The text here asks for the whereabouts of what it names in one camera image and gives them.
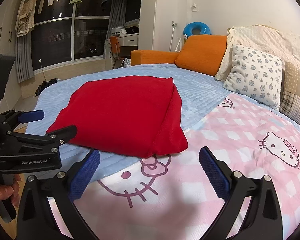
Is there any red polo sweater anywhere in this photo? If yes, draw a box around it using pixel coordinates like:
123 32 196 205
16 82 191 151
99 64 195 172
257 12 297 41
47 75 188 158

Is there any person left hand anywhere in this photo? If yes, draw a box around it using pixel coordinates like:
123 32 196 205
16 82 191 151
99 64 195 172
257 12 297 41
0 174 21 207

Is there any grey window curtain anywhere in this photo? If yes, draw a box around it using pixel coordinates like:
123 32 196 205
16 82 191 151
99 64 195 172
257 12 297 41
15 32 34 83

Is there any pink hello kitty blanket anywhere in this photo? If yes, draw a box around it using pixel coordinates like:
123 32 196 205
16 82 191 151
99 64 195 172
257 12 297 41
75 94 300 239

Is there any beige hanging cloth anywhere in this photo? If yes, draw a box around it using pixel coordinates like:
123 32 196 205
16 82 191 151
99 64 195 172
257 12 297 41
15 0 37 37

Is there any light blue quilted bedspread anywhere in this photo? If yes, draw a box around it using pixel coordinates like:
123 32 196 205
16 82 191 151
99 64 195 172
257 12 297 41
26 64 228 180

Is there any orange wooden chair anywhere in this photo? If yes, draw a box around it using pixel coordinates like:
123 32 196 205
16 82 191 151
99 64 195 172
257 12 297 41
110 36 126 69

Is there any beige plaid pillow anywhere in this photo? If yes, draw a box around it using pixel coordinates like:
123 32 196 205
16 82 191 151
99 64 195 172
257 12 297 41
280 62 300 125

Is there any white blue floral pillow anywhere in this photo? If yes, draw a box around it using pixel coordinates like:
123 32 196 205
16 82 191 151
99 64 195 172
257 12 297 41
223 44 283 110

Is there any white desk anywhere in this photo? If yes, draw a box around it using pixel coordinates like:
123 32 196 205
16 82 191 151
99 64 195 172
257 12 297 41
104 33 138 68

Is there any cream quilted pillow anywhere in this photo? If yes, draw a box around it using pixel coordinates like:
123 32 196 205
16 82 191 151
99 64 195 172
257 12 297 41
215 24 300 81

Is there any blue ring cushion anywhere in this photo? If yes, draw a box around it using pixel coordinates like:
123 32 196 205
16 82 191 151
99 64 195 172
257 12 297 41
183 22 211 39

